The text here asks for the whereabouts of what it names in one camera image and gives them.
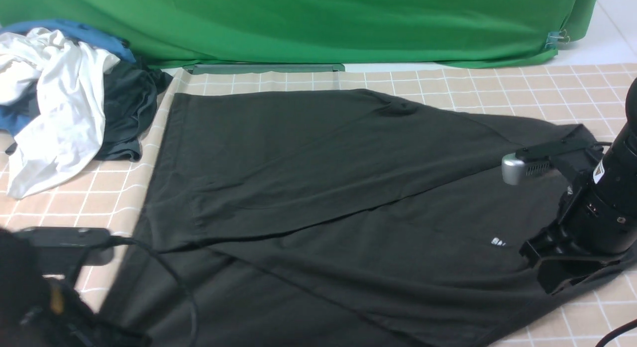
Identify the blue crumpled garment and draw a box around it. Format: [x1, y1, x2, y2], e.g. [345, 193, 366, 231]
[1, 19, 137, 135]

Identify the green backdrop cloth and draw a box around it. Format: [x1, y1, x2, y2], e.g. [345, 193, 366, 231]
[0, 0, 596, 69]

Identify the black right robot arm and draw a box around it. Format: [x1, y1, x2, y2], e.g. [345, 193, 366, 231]
[501, 82, 637, 295]

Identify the dark teal crumpled garment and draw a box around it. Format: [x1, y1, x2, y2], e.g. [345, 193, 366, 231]
[0, 61, 173, 162]

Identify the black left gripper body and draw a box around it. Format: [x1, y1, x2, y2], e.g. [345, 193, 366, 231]
[1, 278, 152, 347]

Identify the dark gray long-sleeved shirt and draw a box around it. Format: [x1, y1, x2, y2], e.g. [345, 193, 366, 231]
[133, 89, 636, 347]

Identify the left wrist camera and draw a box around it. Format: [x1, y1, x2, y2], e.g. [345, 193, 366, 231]
[13, 227, 114, 276]

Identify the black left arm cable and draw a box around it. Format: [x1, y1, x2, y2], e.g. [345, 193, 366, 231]
[109, 235, 199, 347]

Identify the metal binder clip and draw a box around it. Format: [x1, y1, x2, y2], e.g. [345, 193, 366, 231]
[544, 29, 571, 50]

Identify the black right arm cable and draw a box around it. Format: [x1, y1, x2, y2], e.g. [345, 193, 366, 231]
[595, 318, 637, 347]

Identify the green metal base bar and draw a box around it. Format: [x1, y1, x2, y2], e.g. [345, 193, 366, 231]
[184, 63, 345, 75]

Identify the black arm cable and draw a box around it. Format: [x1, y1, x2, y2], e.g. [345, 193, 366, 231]
[595, 318, 637, 347]
[109, 235, 199, 347]

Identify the white crumpled garment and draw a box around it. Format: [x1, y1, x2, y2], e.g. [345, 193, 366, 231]
[1, 28, 120, 199]

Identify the beige checkered tablecloth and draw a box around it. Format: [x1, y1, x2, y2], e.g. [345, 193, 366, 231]
[0, 63, 637, 347]

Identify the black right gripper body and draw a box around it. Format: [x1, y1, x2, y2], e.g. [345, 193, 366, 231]
[519, 186, 635, 295]

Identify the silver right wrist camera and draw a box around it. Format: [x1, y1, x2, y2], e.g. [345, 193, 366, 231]
[501, 138, 611, 186]

